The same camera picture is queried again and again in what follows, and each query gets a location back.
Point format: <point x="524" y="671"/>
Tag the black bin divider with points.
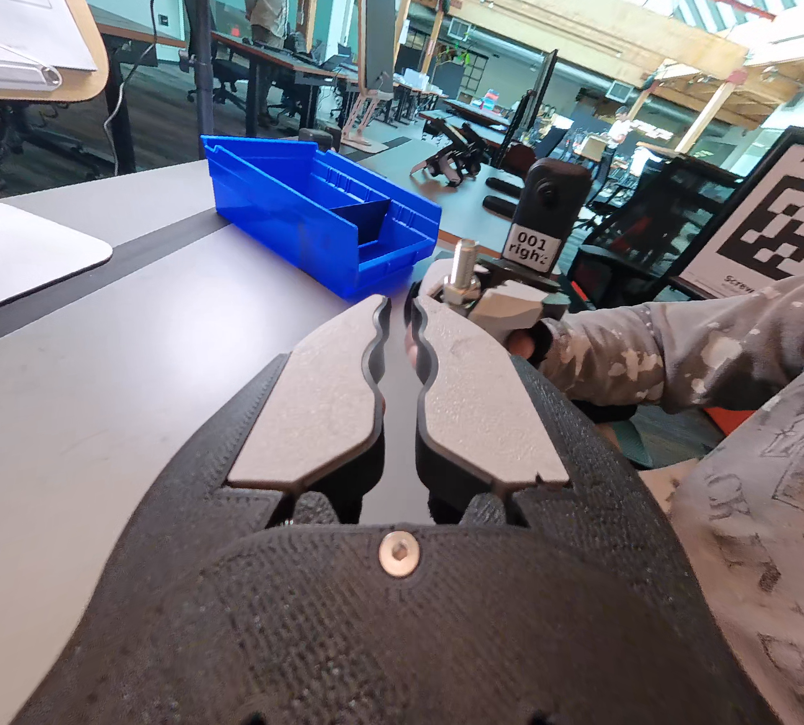
<point x="364" y="219"/>

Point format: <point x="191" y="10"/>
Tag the person's right forearm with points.
<point x="659" y="348"/>

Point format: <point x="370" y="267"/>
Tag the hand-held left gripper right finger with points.
<point x="490" y="417"/>

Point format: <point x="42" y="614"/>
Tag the steel hex bolt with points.
<point x="468" y="260"/>

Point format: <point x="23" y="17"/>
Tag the black chair armrest pad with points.
<point x="603" y="411"/>
<point x="499" y="205"/>
<point x="505" y="184"/>

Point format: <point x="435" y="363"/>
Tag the small black box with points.
<point x="317" y="138"/>

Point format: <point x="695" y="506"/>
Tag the black framed marker sign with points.
<point x="772" y="222"/>

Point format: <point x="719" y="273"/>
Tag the wooden top desk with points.
<point x="264" y="47"/>

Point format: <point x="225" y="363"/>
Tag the instruction sheet on stand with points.
<point x="56" y="260"/>

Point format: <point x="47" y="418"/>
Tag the spare black gripper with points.
<point x="471" y="147"/>
<point x="439" y="160"/>

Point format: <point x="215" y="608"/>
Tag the tall black monitor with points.
<point x="541" y="91"/>

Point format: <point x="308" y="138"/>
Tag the steel hex nut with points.
<point x="462" y="292"/>

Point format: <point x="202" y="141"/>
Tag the person's right hand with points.
<point x="520" y="343"/>

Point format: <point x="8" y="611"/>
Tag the brown chair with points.
<point x="520" y="160"/>

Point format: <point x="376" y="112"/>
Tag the black mesh office chair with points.
<point x="659" y="204"/>

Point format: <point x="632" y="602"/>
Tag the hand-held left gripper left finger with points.
<point x="314" y="405"/>

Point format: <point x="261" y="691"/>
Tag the person's grey spattered sweatshirt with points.
<point x="741" y="549"/>

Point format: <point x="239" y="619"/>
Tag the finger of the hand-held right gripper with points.
<point x="433" y="279"/>
<point x="509" y="307"/>

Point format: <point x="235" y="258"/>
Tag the blue plastic bin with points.
<point x="282" y="210"/>

